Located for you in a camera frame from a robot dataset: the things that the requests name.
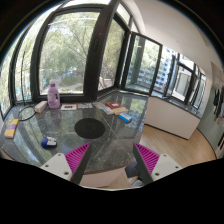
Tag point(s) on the purple detergent bottle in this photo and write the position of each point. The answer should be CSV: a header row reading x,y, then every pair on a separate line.
x,y
53,96

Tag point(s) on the flat white card box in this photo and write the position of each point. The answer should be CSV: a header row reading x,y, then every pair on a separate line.
x,y
68,107

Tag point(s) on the blue and white box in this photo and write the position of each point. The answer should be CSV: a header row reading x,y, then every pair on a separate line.
x,y
124,116

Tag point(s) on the blue and white computer mouse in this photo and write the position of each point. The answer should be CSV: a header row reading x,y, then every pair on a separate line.
x,y
48,142

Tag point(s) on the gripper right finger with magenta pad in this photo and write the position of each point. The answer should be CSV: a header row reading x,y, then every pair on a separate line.
x,y
153,166

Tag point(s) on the white and orange box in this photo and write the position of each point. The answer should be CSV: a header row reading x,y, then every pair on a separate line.
x,y
40,107

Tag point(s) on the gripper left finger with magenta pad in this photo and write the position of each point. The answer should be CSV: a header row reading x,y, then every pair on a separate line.
x,y
70,166

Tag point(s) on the yellow and purple box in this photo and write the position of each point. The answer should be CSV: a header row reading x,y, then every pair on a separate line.
x,y
11,129

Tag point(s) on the hanging dark clothes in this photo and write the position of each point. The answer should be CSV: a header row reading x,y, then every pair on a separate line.
x,y
218,102

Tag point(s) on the round black mouse pad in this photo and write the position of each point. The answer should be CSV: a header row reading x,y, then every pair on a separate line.
x,y
89,128

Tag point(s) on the black window frame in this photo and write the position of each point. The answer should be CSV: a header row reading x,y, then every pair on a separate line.
x,y
91,47

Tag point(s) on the white and blue book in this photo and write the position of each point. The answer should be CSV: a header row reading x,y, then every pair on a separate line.
x,y
106,109

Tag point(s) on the red book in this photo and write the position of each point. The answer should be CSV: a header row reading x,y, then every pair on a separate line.
x,y
113,105

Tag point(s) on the tan flat box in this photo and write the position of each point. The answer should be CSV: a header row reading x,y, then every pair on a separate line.
x,y
120,110

